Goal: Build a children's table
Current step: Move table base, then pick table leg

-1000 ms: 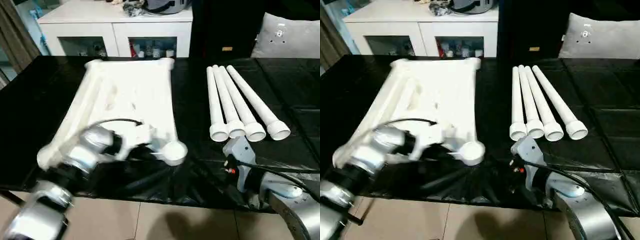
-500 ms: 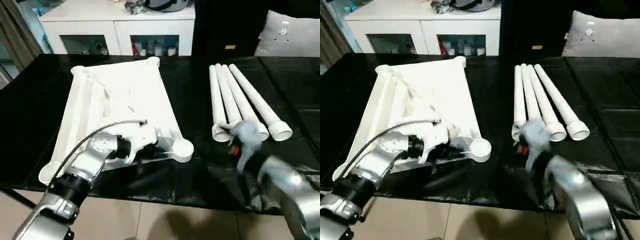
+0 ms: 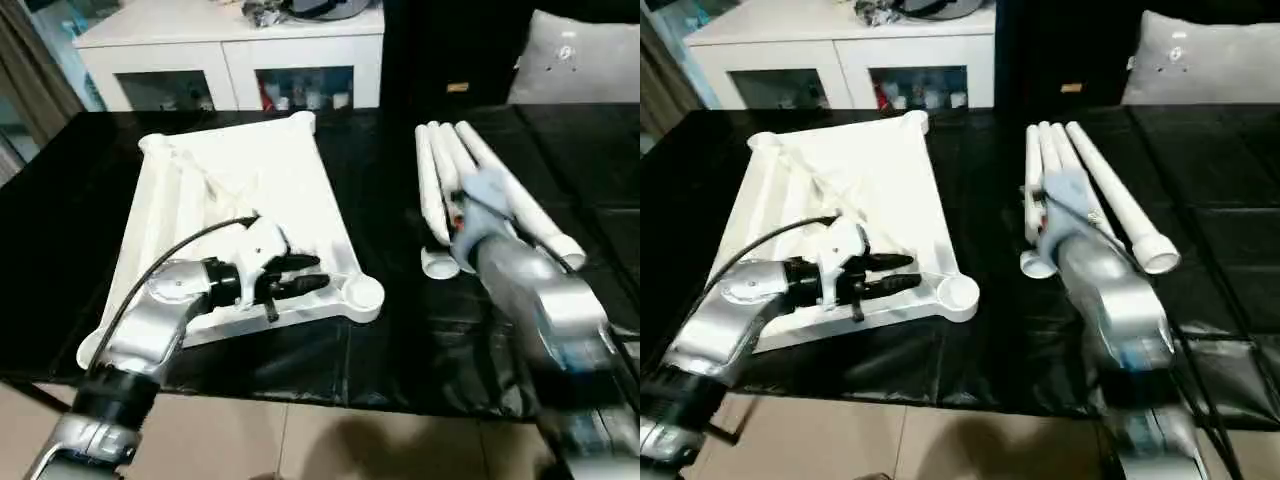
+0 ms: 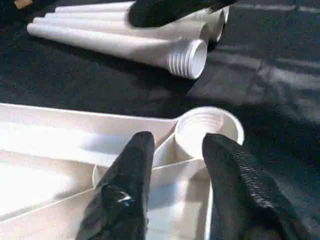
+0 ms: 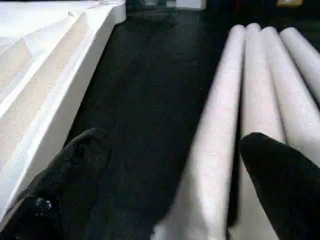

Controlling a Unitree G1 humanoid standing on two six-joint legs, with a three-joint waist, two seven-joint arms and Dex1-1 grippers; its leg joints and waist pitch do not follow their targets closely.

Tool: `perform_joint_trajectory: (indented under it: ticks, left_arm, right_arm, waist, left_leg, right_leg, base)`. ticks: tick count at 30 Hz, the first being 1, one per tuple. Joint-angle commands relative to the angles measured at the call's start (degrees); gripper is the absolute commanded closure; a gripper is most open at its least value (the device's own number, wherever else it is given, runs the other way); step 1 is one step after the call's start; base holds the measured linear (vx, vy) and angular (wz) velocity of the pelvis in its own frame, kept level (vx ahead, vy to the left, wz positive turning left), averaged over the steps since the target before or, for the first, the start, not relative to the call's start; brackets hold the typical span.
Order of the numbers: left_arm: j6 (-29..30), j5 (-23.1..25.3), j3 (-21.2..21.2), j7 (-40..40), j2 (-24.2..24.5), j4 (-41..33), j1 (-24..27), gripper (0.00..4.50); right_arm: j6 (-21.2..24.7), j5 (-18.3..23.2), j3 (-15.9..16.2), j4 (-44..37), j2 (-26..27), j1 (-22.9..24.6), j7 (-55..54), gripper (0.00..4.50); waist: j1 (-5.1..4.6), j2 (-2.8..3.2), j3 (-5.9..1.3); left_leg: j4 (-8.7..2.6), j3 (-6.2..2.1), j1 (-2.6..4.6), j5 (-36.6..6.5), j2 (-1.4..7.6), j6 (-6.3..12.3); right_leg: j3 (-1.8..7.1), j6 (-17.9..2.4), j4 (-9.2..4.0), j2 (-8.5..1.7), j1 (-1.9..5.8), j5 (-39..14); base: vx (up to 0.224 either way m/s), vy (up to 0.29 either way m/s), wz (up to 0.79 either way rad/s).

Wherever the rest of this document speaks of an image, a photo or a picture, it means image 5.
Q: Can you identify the black work mat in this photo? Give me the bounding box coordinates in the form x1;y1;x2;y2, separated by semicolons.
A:
65;5;320;240

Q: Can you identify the white plastic table top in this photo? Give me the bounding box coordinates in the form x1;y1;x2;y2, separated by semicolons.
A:
0;0;127;216

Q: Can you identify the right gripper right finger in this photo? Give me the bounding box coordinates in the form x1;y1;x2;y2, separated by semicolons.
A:
239;132;320;240

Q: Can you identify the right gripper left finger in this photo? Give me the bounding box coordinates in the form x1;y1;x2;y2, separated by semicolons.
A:
0;128;113;240

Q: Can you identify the small yellow label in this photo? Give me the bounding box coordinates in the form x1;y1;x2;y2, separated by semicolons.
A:
276;0;303;7

